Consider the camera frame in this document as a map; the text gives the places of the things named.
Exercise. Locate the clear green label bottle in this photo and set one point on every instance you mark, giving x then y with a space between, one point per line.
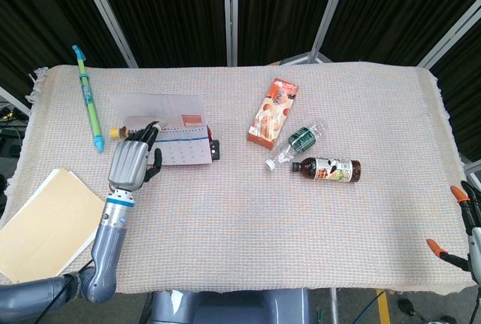
300 141

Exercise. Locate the yellow cap tea bottle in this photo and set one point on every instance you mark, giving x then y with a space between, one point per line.
119 132

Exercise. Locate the dark tea bottle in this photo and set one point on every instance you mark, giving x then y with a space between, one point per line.
327 170

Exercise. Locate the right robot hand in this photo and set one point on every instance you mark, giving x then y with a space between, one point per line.
467 234

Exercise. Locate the manila folder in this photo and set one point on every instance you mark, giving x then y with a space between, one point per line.
49 222

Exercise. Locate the grey robot torso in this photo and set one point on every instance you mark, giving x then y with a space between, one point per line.
229 307

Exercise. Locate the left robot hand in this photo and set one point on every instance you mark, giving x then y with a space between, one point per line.
131 160

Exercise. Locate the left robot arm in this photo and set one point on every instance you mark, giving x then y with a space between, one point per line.
101 249

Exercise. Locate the desk calendar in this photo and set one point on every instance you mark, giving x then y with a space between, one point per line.
169 132

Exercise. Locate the green blue water gun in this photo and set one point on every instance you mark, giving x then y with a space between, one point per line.
89 98

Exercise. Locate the orange snack box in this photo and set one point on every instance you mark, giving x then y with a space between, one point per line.
272 113

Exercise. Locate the woven beige tablecloth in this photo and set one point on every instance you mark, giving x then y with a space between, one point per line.
263 207

